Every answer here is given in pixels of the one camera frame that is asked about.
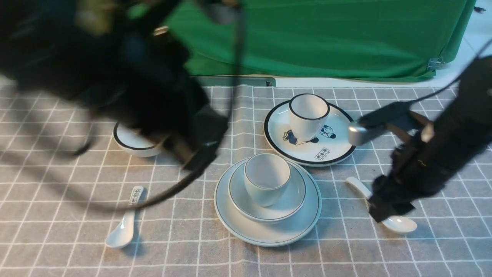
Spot silver cloth clip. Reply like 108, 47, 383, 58
426, 57, 446, 71

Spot black rimmed cartoon plate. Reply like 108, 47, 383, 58
264, 101, 356, 167

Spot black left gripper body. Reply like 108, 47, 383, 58
123, 38, 227, 170

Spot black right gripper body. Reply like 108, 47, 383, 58
368, 131, 462, 222

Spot black rimmed white cup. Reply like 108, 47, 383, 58
289, 93, 330, 142

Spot thin rimmed white cup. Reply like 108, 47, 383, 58
244, 153, 291, 207

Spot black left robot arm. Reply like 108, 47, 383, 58
1, 0, 227, 170

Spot black cable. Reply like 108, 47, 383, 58
73, 0, 246, 212

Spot green backdrop cloth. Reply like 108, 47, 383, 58
127, 0, 477, 83

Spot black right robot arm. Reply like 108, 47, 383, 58
358, 56, 492, 222

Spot thin rimmed white plate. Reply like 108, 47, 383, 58
214, 159, 322, 247

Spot black rimmed white bowl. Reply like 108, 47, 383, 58
113, 122, 162, 158

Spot white spoon with characters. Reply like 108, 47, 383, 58
105, 186, 144, 249

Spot plain white spoon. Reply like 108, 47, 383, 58
346, 177, 417, 235

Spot grey checked tablecloth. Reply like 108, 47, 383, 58
1, 84, 491, 277

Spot thin rimmed white bowl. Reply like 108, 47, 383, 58
228, 164, 306, 224

